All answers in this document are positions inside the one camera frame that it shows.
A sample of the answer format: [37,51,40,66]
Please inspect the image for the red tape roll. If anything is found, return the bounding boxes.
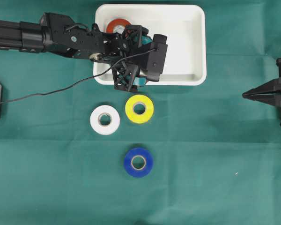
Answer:
[106,18,131,34]

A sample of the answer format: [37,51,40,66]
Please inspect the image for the blue tape roll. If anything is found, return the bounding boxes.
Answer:
[123,147,154,178]

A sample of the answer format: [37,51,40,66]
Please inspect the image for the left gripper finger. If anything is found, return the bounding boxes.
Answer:
[133,77,147,86]
[141,36,153,45]

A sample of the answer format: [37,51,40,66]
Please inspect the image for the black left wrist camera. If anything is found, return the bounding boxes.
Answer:
[145,34,168,82]

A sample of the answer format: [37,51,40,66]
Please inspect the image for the yellow tape roll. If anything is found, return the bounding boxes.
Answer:
[125,94,154,124]

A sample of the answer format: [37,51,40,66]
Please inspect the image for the green table cloth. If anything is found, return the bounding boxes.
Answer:
[0,0,281,225]

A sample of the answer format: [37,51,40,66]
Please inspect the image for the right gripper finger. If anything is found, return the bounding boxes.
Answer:
[243,94,277,107]
[242,79,277,96]

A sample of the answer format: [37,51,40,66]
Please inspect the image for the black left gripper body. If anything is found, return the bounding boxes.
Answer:
[103,25,149,92]

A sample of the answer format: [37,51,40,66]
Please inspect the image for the white tape roll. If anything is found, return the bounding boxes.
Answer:
[89,105,120,135]

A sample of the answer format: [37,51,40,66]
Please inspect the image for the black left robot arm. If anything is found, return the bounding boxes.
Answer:
[0,13,156,92]

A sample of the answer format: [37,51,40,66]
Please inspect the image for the white plastic tray case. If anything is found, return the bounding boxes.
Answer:
[95,4,207,86]

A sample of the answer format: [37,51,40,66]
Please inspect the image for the thin black cable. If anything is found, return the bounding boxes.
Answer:
[0,48,160,106]

